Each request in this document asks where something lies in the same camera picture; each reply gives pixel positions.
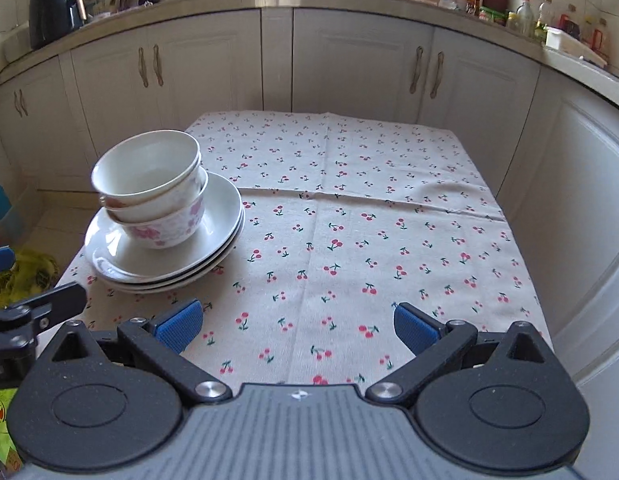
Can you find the white kitchen cabinets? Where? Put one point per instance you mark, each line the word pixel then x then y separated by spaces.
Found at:
pixel 541 127

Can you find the stained fruit plate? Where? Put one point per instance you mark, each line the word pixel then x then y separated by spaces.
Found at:
pixel 117 259

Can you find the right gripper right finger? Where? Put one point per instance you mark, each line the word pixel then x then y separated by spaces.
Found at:
pixel 437 349

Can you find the cherry print tablecloth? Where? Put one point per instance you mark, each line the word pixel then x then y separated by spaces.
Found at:
pixel 345 219

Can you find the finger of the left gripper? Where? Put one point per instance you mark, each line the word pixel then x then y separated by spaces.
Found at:
pixel 7 258
pixel 55 306

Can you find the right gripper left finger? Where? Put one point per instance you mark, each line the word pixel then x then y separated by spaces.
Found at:
pixel 155 345

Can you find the green tissue package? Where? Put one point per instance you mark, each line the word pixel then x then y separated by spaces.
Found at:
pixel 10 461

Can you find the black air fryer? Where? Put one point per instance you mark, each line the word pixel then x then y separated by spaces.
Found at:
pixel 51 20

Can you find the clear oil bottle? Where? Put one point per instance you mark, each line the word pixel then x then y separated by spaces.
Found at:
pixel 526 19

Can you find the pink floral bowl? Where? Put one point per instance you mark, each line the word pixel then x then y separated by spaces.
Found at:
pixel 170 230

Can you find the white bowl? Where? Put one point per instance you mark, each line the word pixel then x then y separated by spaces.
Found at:
pixel 145 166
pixel 166 202

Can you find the white tray on counter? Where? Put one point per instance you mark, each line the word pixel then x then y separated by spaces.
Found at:
pixel 559 40

